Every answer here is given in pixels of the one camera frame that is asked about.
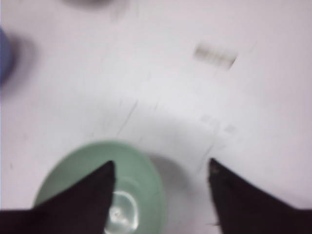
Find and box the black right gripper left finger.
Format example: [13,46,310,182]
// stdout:
[0,161,115,234]

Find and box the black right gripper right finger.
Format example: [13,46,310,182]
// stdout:
[208,158,312,234]

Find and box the green bowl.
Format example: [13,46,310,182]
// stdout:
[34,141,166,234]

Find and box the blue bowl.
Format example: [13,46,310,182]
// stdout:
[0,28,13,85]

